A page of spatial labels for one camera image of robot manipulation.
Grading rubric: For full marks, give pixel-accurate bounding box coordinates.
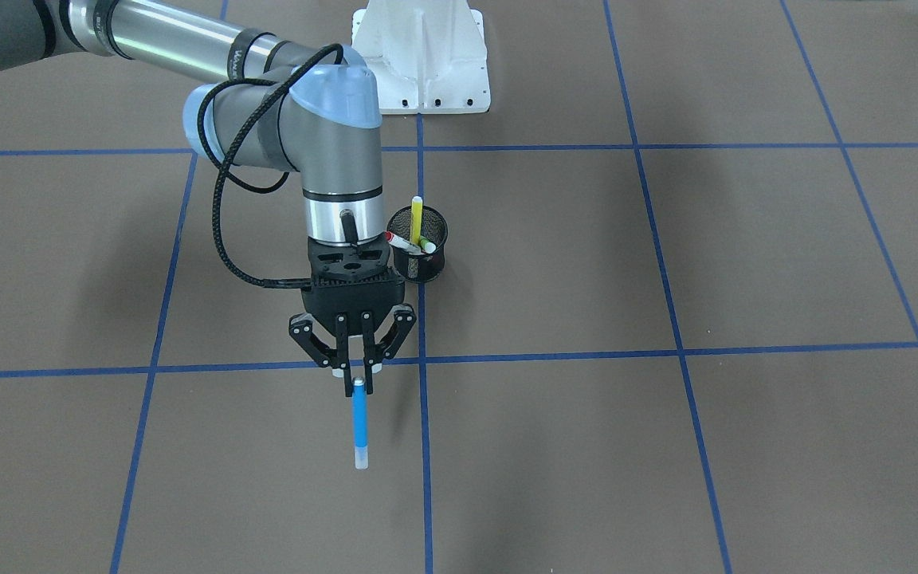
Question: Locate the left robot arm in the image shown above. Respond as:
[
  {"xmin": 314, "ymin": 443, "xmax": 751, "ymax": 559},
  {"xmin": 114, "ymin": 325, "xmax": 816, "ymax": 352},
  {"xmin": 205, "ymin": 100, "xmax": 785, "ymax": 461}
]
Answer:
[{"xmin": 0, "ymin": 1, "xmax": 415, "ymax": 397}]

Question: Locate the black mesh pen cup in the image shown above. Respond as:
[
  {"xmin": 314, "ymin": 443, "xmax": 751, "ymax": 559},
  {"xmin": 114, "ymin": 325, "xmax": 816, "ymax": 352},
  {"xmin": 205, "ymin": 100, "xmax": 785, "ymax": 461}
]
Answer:
[{"xmin": 392, "ymin": 206, "xmax": 449, "ymax": 284}]

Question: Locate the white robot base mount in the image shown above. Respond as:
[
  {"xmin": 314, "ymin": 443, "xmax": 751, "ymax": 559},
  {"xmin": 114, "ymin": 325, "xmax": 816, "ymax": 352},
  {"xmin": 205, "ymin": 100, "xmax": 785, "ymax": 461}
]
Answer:
[{"xmin": 351, "ymin": 1, "xmax": 492, "ymax": 116}]

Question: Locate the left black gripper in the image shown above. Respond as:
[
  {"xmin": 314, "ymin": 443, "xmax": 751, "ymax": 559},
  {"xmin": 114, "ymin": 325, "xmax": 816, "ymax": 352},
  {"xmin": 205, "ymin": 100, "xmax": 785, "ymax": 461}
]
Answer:
[{"xmin": 290, "ymin": 238, "xmax": 418, "ymax": 397}]

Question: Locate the yellow highlighter pen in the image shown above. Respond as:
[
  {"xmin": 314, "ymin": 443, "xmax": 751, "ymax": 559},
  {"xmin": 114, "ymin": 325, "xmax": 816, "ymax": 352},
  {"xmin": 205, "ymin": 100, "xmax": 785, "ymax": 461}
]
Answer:
[{"xmin": 409, "ymin": 195, "xmax": 423, "ymax": 248}]

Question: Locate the red marker pen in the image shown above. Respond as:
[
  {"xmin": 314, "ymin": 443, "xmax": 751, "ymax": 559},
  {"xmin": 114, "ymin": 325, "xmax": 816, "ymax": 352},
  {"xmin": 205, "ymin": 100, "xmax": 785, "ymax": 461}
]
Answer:
[{"xmin": 383, "ymin": 231, "xmax": 438, "ymax": 257}]

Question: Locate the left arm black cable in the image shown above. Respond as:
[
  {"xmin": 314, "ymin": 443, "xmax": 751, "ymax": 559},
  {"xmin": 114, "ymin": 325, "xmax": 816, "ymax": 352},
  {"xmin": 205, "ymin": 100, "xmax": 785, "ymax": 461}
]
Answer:
[{"xmin": 197, "ymin": 44, "xmax": 346, "ymax": 289}]

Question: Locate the blue marker pen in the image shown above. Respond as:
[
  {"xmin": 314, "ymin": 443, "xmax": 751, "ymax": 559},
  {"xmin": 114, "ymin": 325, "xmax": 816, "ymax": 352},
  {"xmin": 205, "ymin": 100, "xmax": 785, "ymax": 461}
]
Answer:
[{"xmin": 352, "ymin": 377, "xmax": 369, "ymax": 471}]

